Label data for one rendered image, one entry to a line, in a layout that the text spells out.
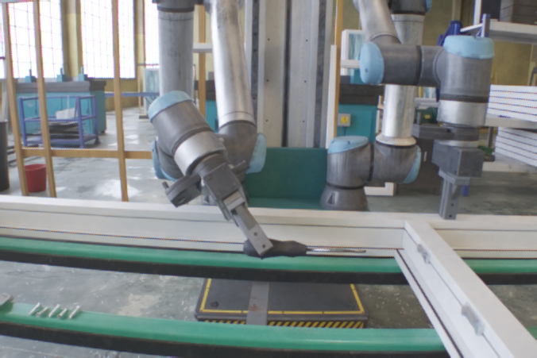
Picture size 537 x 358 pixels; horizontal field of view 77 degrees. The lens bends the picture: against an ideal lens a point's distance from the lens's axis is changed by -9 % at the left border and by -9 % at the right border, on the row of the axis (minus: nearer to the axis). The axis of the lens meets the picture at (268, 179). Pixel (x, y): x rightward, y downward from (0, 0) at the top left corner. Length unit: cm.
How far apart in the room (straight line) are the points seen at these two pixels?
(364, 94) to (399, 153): 293
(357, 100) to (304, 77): 276
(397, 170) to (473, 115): 70
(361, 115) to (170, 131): 376
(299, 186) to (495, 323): 115
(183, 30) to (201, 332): 89
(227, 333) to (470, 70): 59
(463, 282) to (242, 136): 52
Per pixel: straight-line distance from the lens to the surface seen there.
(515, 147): 531
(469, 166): 74
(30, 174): 457
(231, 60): 94
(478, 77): 75
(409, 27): 136
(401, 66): 83
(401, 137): 140
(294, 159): 151
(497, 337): 48
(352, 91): 426
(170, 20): 117
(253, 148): 81
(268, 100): 156
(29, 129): 961
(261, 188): 153
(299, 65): 156
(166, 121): 70
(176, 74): 121
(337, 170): 140
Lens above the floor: 119
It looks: 15 degrees down
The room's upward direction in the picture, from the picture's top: 1 degrees clockwise
